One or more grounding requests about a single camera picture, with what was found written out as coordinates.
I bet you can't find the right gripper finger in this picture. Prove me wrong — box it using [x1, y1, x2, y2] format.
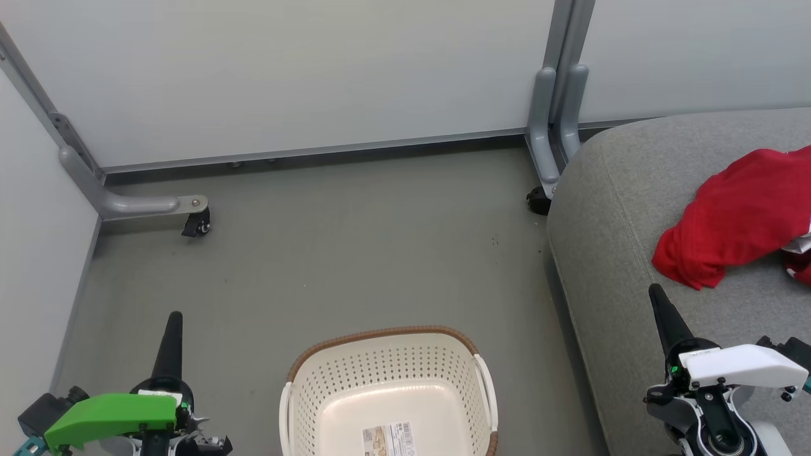
[648, 283, 695, 355]

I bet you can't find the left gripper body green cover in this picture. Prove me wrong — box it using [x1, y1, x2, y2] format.
[43, 376, 195, 455]

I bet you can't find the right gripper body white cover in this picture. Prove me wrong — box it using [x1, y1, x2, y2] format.
[663, 338, 810, 391]

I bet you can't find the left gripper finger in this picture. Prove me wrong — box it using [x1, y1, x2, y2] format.
[151, 310, 185, 381]

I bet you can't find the red garment with white print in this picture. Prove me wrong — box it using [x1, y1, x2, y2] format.
[652, 145, 811, 291]

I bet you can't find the cream perforated laundry basket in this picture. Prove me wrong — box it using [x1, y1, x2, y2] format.
[279, 326, 500, 456]

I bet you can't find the grey fabric sofa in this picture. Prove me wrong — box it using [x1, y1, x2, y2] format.
[546, 106, 811, 456]

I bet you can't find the black caster wheel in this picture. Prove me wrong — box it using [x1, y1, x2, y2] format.
[525, 186, 553, 217]
[181, 209, 212, 239]

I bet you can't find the long grey partition foot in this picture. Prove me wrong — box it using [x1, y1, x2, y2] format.
[59, 144, 210, 222]

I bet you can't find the white side partition panel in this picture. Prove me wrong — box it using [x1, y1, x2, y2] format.
[0, 70, 103, 444]

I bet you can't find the grey curved partition foot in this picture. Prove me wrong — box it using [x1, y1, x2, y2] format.
[526, 66, 563, 198]
[559, 63, 590, 162]

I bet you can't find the paper label sticker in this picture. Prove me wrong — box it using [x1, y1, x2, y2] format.
[362, 421, 417, 456]

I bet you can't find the narrow white partition panel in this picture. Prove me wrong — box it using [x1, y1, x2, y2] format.
[578, 0, 811, 125]

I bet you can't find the wide white partition panel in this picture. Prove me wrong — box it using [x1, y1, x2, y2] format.
[0, 0, 558, 173]

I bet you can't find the grey corner post with bracket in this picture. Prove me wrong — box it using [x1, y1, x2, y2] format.
[0, 24, 106, 186]

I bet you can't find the grey vertical partition post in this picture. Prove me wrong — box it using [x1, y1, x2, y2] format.
[544, 0, 597, 124]

